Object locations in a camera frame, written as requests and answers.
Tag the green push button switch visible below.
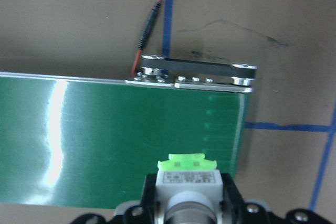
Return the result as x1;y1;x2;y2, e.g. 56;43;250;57
154;152;224;224

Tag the green conveyor belt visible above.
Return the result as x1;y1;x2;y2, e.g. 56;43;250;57
0;54;258;211

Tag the red wire with black plug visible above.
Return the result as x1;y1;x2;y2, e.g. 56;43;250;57
131;0;176;74

